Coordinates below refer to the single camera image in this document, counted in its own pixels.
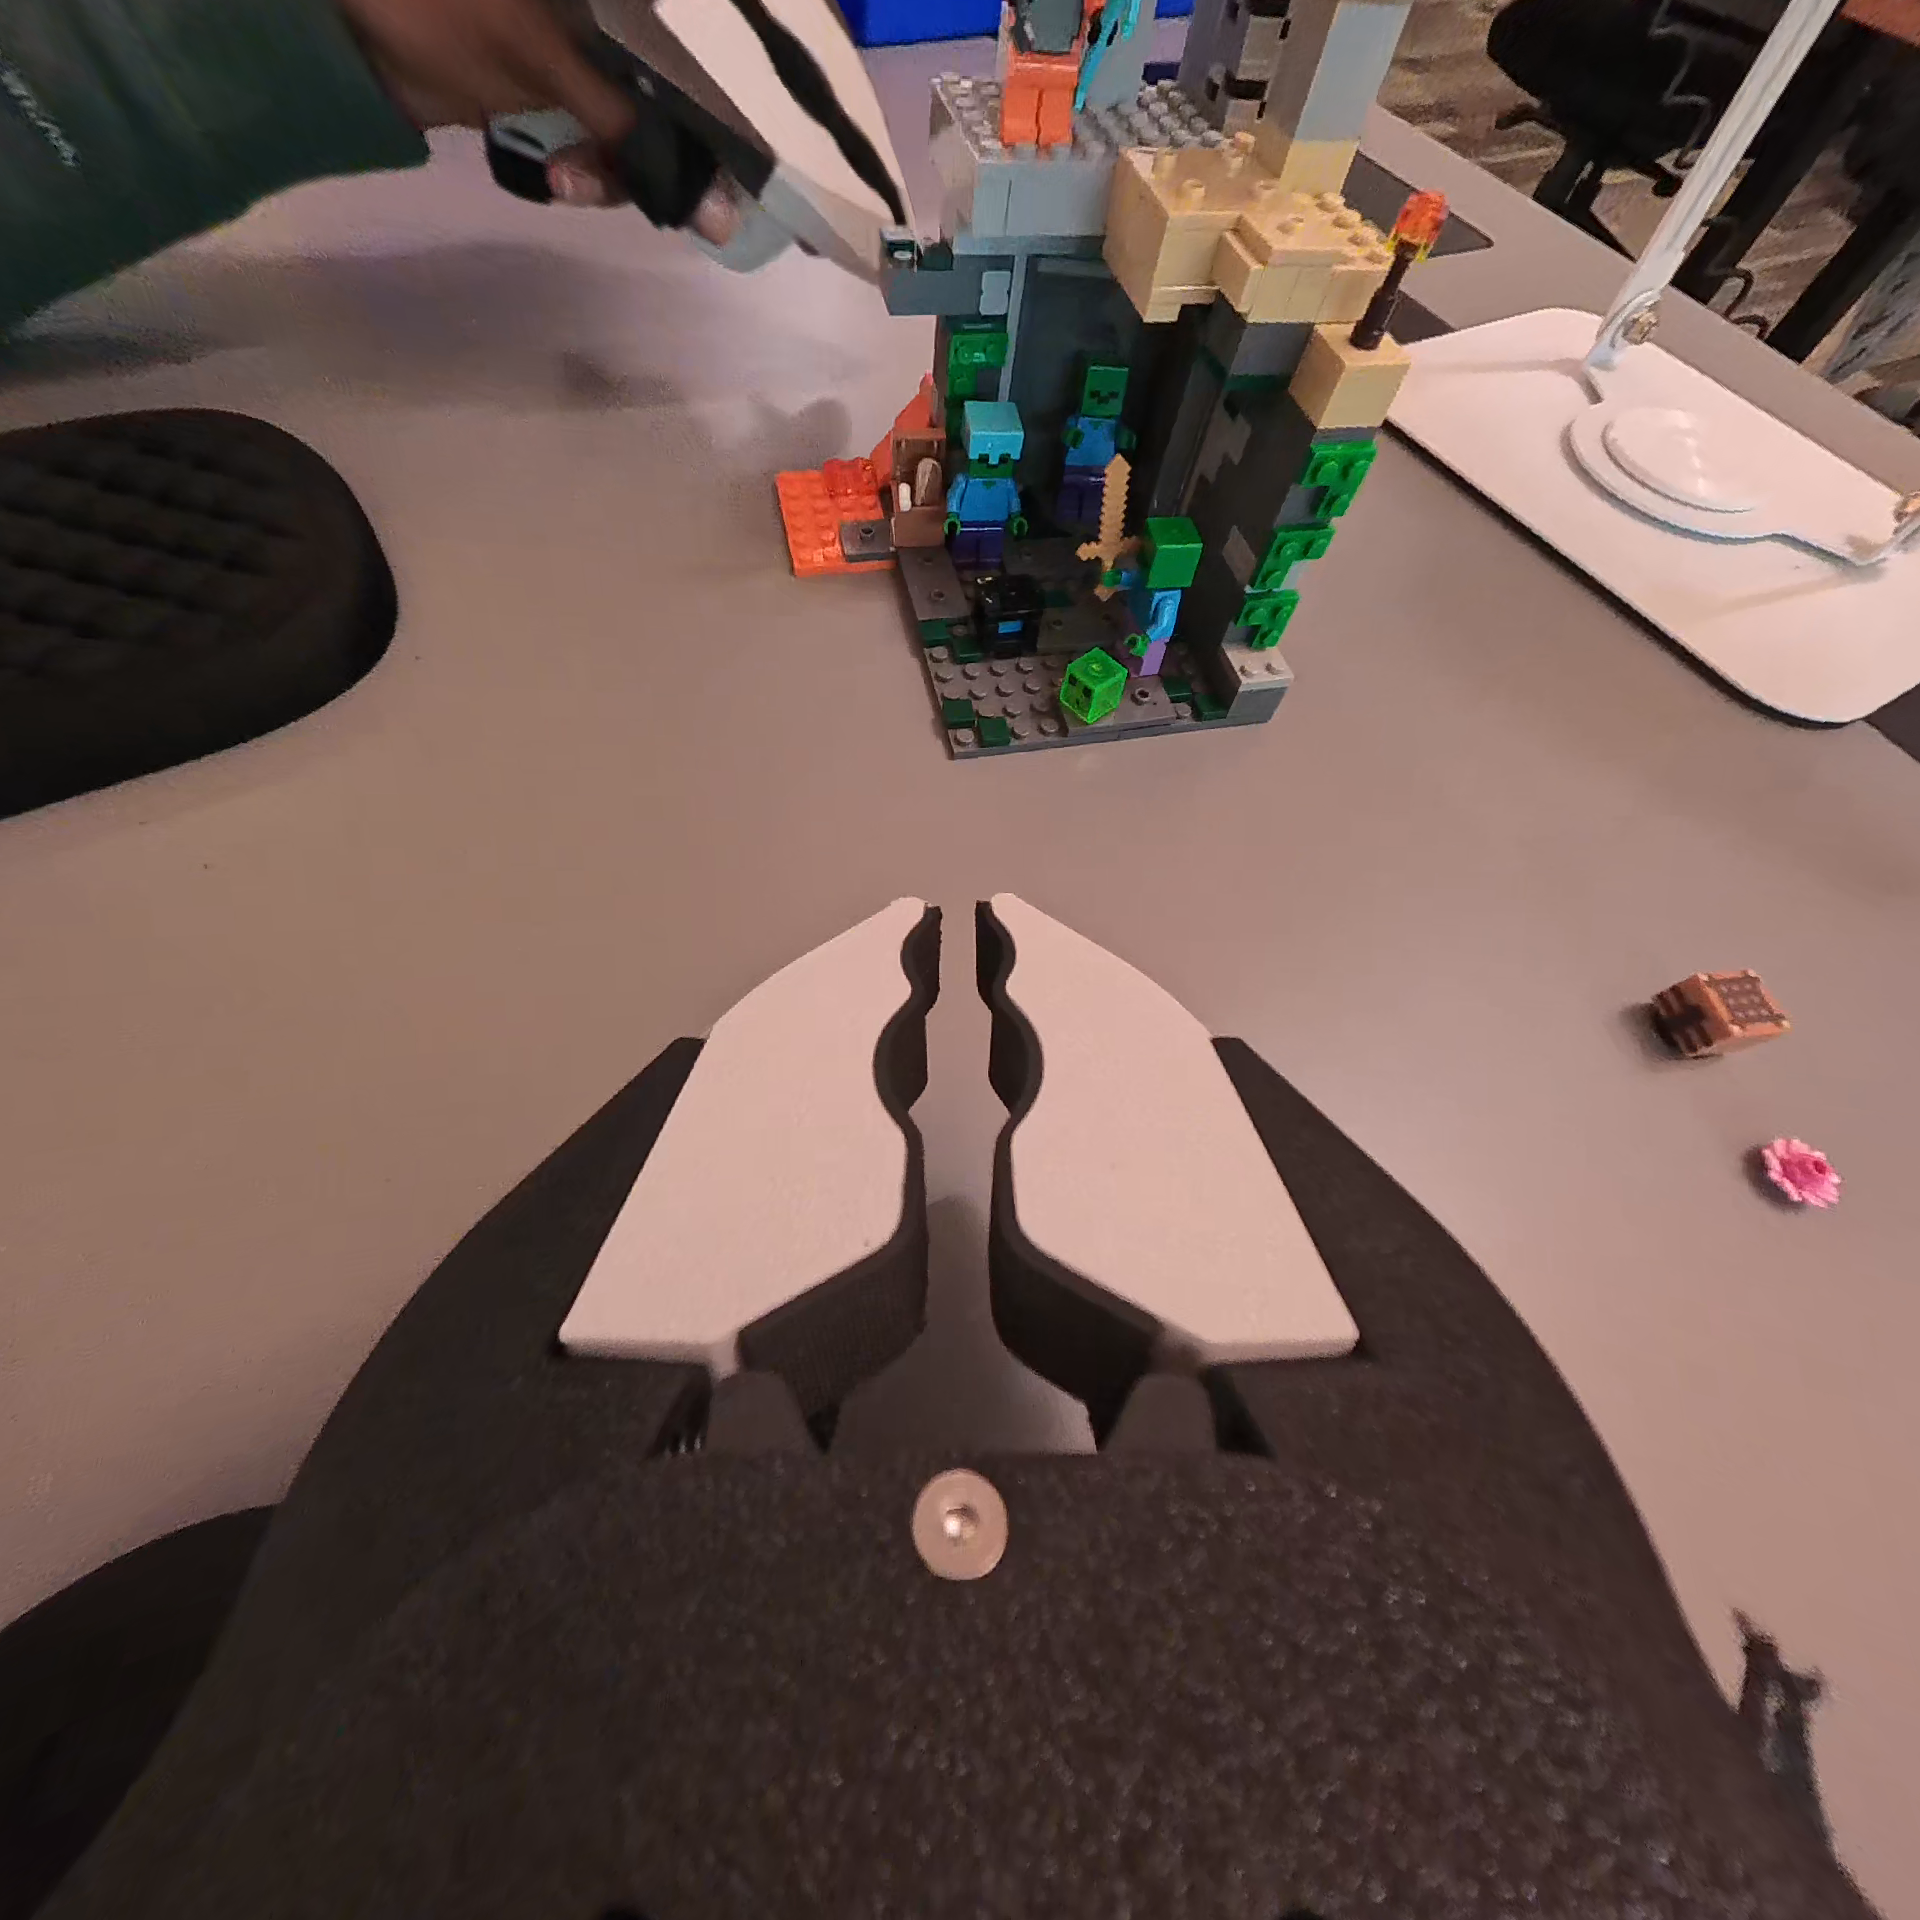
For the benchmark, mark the brown toy brick head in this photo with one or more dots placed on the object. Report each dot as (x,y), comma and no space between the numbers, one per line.
(1723,1013)

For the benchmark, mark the pink flower brick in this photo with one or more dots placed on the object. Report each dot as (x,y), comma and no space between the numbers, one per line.
(1799,1171)

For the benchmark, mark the black office chair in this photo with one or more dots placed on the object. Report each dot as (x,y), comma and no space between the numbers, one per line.
(1621,75)

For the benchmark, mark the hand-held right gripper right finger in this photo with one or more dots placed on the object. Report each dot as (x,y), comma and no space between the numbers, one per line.
(1171,1184)

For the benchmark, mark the person's left forearm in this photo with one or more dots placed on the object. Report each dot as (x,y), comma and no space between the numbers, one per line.
(149,136)

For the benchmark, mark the white book stand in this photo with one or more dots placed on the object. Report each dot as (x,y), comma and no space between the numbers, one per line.
(1725,570)

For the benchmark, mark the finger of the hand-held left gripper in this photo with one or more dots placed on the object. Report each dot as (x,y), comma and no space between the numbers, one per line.
(849,75)
(721,60)

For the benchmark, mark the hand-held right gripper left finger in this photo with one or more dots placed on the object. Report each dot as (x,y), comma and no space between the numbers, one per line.
(751,1171)

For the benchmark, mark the grey desk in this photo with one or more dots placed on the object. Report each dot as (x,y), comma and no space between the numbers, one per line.
(599,751)

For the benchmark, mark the toy brick model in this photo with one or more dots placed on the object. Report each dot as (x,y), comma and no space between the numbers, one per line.
(1079,451)

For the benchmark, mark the person's left hand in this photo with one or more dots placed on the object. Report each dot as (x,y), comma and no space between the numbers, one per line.
(482,60)

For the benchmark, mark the black chair armrest pad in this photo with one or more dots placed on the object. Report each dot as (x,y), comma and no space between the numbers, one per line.
(166,599)

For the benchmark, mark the blue plastic bin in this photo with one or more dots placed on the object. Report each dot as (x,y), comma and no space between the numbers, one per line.
(902,13)

